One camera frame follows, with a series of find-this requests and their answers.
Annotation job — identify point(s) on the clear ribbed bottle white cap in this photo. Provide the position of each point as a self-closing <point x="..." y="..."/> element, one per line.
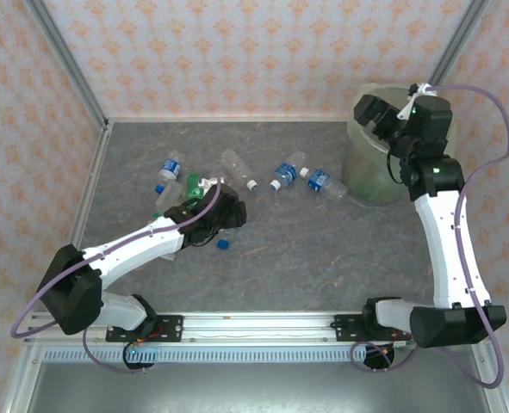
<point x="237" y="168"/>

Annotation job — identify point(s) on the pale blue label bottle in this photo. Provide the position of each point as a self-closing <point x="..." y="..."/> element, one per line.
<point x="170" y="195"/>

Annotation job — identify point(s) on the blue label bottle white cap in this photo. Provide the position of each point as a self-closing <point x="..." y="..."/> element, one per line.
<point x="320" y="180"/>
<point x="286" y="172"/>

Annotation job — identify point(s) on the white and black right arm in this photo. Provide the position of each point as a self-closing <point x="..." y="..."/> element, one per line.
<point x="448" y="249"/>

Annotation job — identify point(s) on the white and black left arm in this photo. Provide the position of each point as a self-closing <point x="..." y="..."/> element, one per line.
<point x="129" y="254"/>

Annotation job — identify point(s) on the translucent green lined bin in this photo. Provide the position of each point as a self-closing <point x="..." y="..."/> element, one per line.
<point x="366" y="172"/>

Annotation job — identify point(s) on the green plastic bottle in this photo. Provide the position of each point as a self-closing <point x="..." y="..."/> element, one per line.
<point x="157" y="213"/>

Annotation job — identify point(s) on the grey metal shelf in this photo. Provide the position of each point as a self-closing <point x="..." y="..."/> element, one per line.
<point x="254" y="387"/>

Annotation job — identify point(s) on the aluminium frame post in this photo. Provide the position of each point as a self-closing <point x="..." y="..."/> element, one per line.
<point x="66" y="60"/>
<point x="457" y="43"/>

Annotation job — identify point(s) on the aluminium side frame rail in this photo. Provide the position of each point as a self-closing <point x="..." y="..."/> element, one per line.
<point x="94" y="180"/>

